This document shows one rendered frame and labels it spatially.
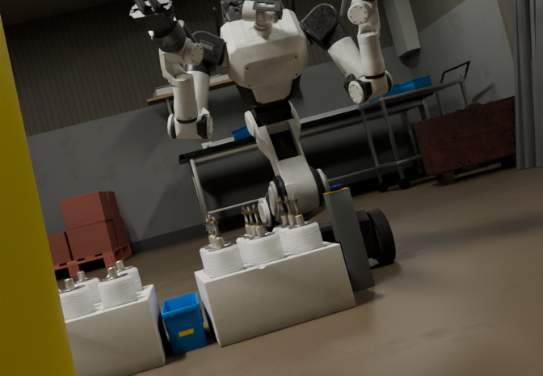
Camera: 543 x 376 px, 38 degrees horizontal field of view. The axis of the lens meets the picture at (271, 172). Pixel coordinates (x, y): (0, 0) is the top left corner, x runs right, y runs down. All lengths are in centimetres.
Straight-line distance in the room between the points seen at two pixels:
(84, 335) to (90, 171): 714
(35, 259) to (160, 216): 879
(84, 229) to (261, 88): 527
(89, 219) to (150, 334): 567
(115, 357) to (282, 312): 45
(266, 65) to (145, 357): 102
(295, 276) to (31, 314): 181
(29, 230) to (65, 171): 887
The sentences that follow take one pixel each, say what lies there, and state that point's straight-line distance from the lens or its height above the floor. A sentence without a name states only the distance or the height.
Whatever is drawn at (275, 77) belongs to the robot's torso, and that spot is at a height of 72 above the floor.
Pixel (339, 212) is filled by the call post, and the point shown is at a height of 25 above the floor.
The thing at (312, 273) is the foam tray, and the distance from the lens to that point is 215.
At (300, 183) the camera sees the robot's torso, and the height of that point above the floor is 36.
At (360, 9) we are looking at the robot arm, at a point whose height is 83.
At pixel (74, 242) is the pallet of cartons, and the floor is 31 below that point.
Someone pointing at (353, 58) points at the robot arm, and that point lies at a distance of 258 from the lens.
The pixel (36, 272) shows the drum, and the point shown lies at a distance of 37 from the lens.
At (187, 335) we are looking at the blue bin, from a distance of 221.
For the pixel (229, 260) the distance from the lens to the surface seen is 214.
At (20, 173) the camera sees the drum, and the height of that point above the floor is 43.
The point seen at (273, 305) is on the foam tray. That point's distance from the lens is 214.
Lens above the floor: 40
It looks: 1 degrees up
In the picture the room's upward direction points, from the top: 15 degrees counter-clockwise
